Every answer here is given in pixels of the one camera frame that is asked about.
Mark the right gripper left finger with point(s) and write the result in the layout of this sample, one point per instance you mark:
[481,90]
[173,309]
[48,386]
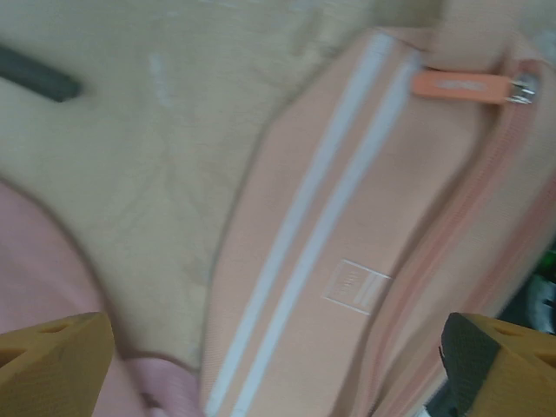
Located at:
[48,369]

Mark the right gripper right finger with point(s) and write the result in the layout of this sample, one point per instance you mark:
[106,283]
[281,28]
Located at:
[499,373]

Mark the pink student backpack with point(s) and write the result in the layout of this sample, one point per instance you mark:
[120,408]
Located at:
[35,260]

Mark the peach zip pencil case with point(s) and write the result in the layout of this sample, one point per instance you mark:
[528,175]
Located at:
[347,195]

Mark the black pen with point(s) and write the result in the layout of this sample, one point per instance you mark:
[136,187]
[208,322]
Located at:
[39,76]

